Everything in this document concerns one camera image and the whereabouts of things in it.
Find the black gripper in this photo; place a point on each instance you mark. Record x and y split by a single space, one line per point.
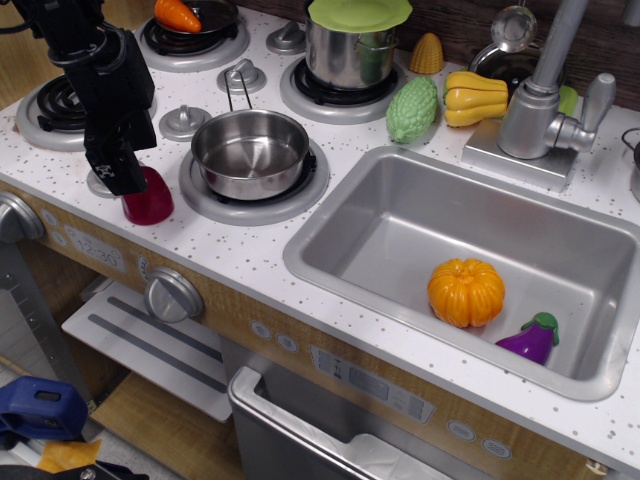
116 90

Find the red toy sweet potato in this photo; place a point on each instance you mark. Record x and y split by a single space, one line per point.
152 206

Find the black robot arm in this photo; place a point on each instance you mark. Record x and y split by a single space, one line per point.
68 27

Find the silver stove knob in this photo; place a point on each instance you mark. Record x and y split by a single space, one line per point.
243 77
288 40
181 124

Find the front left stove burner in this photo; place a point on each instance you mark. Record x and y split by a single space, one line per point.
52 117

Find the stove burner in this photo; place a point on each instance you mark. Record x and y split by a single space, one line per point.
327 105
52 117
306 192
168 51

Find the steel frying pan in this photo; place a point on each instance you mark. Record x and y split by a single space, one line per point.
250 154

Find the back left stove burner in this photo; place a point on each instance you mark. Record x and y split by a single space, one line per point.
168 51

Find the small black pan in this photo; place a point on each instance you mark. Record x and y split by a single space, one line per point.
213 15

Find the front right stove burner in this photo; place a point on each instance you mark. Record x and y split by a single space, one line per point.
306 192

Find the back right stove burner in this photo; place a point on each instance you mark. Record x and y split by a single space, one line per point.
327 105

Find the silver oven dial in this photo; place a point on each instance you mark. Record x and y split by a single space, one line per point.
18 220
170 298

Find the orange toy carrot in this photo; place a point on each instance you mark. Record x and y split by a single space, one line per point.
177 16

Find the steel pot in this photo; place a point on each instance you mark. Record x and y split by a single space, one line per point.
349 61

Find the blue clamp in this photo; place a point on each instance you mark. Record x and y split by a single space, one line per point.
41 409

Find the grey sink basin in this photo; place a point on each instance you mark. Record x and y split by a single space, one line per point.
537 286

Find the green pot lid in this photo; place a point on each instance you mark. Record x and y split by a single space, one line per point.
359 16

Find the green toy bitter melon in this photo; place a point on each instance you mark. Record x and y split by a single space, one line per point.
412 110

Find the grey dishwasher door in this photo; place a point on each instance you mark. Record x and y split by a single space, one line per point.
347 442

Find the yellow toy corn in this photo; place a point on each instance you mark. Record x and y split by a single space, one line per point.
428 56

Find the yellow toy squash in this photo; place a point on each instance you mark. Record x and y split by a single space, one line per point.
471 98

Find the orange toy pumpkin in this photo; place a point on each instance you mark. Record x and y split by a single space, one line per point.
466 293

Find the silver strainer bowl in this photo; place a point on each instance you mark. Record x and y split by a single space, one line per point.
512 68

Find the silver faucet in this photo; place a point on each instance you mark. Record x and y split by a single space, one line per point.
535 142

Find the silver ladle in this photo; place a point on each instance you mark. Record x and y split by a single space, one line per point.
514 28

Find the purple toy eggplant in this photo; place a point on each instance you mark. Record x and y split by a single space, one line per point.
536 339

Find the green toy piece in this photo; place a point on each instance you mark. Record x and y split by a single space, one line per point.
568 99

